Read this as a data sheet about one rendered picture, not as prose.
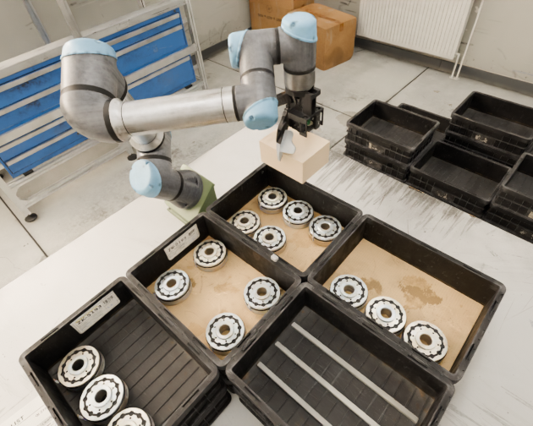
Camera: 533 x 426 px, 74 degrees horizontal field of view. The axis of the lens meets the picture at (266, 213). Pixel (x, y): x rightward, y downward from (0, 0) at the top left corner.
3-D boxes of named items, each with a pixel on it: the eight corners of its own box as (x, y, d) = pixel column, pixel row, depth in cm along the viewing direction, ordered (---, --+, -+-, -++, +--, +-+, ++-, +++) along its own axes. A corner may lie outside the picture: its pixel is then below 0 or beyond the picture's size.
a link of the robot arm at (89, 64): (144, 171, 129) (46, 92, 76) (143, 133, 132) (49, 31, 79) (177, 168, 129) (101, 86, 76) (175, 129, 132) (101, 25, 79)
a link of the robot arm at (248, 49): (229, 69, 74) (282, 64, 74) (226, 23, 76) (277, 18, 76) (233, 90, 82) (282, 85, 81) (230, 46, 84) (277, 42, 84)
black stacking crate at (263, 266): (138, 294, 107) (123, 274, 99) (210, 234, 121) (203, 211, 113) (229, 385, 88) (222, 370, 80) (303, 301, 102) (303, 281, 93)
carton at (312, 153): (261, 161, 107) (259, 140, 102) (287, 141, 113) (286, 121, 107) (302, 183, 99) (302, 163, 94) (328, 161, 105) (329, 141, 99)
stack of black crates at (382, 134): (338, 182, 228) (344, 122, 195) (365, 158, 242) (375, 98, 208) (395, 211, 208) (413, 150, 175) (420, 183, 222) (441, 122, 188)
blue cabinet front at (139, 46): (120, 120, 264) (86, 43, 222) (195, 80, 296) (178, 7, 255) (123, 122, 263) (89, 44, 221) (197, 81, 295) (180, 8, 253)
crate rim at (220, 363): (125, 277, 100) (122, 273, 98) (205, 215, 114) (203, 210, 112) (222, 374, 81) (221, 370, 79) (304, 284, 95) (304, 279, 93)
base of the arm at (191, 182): (167, 199, 141) (148, 195, 132) (183, 165, 139) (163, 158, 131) (192, 215, 133) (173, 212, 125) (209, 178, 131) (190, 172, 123)
